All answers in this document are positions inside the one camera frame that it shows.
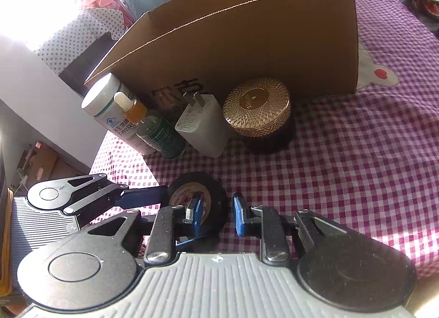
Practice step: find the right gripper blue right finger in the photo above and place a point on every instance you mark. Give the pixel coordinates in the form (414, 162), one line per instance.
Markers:
(242, 217)

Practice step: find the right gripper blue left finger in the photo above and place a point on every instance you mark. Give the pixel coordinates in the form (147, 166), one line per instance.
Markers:
(193, 215)

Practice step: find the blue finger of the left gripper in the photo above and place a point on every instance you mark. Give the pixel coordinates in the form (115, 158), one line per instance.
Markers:
(144, 197)

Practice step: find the black electrical tape roll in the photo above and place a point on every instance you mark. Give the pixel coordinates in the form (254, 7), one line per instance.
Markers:
(215, 202)

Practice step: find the cardboard box on floor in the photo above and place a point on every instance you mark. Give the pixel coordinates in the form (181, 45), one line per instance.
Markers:
(42, 163)

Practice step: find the green dropper bottle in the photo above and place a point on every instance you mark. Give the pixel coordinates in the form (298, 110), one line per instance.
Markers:
(152, 127)

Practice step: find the white supplement bottle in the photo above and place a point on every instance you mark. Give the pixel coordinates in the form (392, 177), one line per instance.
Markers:
(99, 103)

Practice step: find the gold lidded dark jar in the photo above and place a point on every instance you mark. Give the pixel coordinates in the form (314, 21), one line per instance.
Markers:
(259, 110)

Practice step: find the purple checkered tablecloth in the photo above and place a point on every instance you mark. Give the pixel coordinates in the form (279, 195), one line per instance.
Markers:
(368, 161)

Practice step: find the polka dot covered cabinet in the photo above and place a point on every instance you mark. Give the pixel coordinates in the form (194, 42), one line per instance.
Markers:
(77, 48)

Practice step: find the brown cardboard box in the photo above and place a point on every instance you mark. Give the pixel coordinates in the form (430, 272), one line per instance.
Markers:
(211, 46)

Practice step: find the pink hanging cloth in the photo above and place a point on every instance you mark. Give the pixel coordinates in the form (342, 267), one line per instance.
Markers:
(109, 4)

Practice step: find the white wall charger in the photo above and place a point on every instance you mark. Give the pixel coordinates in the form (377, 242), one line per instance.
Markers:
(203, 126)

